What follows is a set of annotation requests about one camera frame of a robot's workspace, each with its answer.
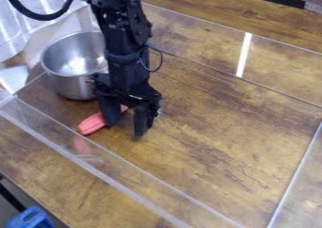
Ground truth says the white checkered curtain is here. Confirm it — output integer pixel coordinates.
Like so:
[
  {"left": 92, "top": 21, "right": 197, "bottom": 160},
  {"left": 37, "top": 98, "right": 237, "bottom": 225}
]
[{"left": 0, "top": 0, "right": 85, "bottom": 62}]

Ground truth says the blue plastic crate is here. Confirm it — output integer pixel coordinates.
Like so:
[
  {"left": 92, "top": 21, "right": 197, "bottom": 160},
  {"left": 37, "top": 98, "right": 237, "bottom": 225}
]
[{"left": 5, "top": 205, "right": 54, "bottom": 228}]

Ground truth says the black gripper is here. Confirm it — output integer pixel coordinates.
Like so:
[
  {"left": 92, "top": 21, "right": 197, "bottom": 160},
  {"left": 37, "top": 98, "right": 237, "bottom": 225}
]
[{"left": 90, "top": 54, "right": 162, "bottom": 141}]

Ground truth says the stainless steel pot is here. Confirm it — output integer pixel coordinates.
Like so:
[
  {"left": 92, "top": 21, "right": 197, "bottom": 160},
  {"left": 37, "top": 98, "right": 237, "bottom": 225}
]
[{"left": 40, "top": 31, "right": 108, "bottom": 101}]

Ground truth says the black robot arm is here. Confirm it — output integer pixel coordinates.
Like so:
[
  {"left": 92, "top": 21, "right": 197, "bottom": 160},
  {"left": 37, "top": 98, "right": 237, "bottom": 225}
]
[{"left": 80, "top": 0, "right": 161, "bottom": 138}]

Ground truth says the clear acrylic barrier wall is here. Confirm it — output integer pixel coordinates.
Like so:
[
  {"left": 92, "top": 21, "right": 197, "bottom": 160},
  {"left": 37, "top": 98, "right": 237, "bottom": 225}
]
[{"left": 0, "top": 96, "right": 237, "bottom": 228}]

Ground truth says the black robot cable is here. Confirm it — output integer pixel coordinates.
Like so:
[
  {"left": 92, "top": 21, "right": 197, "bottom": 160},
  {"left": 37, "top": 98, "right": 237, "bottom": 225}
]
[{"left": 0, "top": 0, "right": 76, "bottom": 22}]

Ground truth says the pink handled metal spoon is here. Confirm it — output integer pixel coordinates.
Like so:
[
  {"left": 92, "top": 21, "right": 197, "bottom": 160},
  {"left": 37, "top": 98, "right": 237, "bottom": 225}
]
[{"left": 76, "top": 112, "right": 110, "bottom": 136}]

